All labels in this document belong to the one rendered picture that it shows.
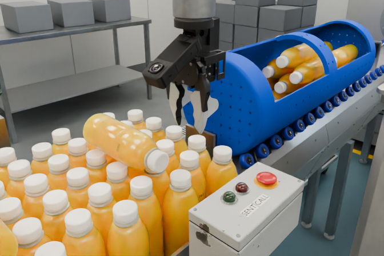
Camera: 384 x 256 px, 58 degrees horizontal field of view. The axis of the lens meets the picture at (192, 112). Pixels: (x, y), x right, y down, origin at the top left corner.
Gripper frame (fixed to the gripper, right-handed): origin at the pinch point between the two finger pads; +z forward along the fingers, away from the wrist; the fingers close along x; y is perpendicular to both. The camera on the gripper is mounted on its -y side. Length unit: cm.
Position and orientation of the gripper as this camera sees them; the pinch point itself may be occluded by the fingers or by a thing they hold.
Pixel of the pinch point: (186, 124)
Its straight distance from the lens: 67.7
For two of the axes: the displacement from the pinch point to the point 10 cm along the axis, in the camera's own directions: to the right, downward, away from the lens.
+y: 6.8, -2.9, 6.7
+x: -7.3, -2.7, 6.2
